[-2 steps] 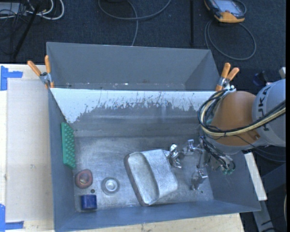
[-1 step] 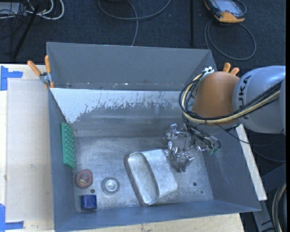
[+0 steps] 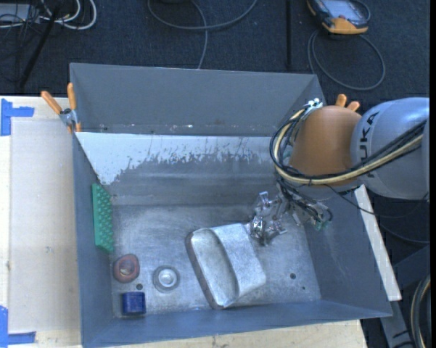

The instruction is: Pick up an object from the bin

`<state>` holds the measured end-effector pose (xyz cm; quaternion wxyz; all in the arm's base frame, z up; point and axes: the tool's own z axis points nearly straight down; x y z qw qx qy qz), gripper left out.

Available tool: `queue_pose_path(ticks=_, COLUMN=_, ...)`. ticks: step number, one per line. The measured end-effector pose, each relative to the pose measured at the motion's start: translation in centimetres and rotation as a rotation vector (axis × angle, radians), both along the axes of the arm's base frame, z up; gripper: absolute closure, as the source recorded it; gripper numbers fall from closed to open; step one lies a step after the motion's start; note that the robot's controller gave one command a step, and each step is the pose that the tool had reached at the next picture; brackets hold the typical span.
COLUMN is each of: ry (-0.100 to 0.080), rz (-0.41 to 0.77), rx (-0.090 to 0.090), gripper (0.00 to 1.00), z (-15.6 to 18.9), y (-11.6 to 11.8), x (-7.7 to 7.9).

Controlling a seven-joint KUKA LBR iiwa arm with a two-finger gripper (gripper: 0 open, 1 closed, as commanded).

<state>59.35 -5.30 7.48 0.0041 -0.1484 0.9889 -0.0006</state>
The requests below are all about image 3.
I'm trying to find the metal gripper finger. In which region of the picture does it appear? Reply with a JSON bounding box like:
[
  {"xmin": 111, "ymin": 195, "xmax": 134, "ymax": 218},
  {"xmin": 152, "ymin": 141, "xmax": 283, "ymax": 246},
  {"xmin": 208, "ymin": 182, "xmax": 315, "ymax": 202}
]
[
  {"xmin": 254, "ymin": 191, "xmax": 283, "ymax": 218},
  {"xmin": 249, "ymin": 215, "xmax": 289, "ymax": 247}
]

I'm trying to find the grey metal bin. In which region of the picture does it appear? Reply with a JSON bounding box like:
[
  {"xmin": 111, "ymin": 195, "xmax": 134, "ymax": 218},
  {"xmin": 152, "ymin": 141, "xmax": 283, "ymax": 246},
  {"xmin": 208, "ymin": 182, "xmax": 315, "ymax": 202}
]
[{"xmin": 68, "ymin": 62, "xmax": 394, "ymax": 348}]

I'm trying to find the blue cup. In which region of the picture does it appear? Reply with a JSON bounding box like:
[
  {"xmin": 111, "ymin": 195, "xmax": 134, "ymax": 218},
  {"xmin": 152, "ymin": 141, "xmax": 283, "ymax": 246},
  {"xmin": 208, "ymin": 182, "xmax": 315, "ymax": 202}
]
[{"xmin": 120, "ymin": 291, "xmax": 147, "ymax": 317}]

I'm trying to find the green studded flat block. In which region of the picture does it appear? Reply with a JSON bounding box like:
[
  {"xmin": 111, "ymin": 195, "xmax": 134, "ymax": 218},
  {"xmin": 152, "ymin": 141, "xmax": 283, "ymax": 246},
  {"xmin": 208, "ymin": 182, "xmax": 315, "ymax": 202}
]
[{"xmin": 91, "ymin": 183, "xmax": 115, "ymax": 254}]

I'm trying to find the red-brown ring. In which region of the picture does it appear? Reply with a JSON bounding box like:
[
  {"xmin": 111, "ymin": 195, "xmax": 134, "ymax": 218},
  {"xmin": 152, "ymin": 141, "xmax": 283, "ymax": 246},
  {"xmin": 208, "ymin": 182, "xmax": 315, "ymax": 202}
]
[{"xmin": 112, "ymin": 253, "xmax": 141, "ymax": 284}]

